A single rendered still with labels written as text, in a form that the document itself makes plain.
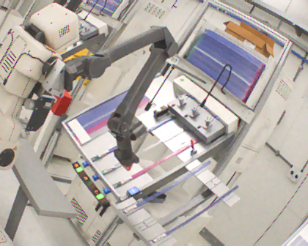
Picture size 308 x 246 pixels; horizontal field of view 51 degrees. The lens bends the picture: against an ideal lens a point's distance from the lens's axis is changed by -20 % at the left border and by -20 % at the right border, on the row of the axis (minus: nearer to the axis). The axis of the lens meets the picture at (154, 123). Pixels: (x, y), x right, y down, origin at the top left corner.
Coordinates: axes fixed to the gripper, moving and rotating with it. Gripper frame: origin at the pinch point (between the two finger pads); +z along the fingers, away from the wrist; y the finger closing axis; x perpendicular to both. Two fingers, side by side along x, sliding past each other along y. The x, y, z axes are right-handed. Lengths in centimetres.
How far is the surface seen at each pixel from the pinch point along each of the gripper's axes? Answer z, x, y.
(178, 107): 14, -49, 31
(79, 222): 85, 26, 44
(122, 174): 20.3, -3.3, 14.9
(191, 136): 20, -45, 15
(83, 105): 78, -37, 145
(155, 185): 21.0, -12.1, 0.2
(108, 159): 20.4, -2.9, 28.2
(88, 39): 19, -51, 149
